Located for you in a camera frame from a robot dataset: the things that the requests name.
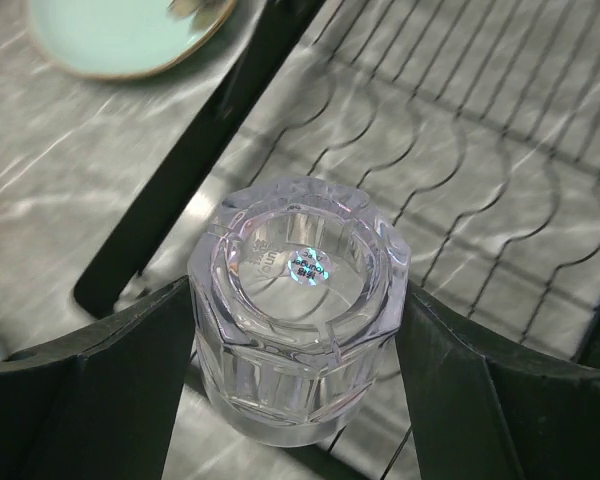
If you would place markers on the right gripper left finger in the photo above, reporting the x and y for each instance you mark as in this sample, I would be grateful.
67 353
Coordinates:
100 402

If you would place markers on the clear faceted drinking glass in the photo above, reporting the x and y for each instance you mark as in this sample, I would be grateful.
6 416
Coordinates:
299 286

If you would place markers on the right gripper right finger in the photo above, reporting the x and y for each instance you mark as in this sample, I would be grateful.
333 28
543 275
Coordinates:
484 407

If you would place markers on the mint green flower plate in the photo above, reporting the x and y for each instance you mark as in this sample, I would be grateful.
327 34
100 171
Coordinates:
121 40

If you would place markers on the black wire dish rack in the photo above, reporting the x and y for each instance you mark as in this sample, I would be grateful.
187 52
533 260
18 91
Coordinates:
475 127

